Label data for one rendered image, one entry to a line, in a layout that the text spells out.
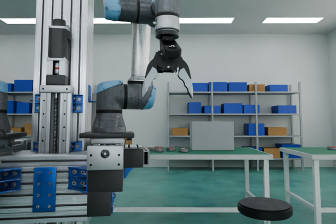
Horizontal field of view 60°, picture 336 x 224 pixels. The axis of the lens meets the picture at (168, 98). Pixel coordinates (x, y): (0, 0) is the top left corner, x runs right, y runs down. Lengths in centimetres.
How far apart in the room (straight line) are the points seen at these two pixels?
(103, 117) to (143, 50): 35
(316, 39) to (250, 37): 165
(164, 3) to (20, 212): 99
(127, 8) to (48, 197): 81
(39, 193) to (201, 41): 656
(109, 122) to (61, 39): 46
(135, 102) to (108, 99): 12
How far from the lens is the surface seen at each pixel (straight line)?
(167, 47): 79
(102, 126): 127
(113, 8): 97
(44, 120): 143
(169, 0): 90
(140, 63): 132
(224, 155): 311
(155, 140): 721
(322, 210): 356
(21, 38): 838
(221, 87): 679
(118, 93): 129
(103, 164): 115
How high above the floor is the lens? 108
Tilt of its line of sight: 5 degrees up
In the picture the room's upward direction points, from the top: straight up
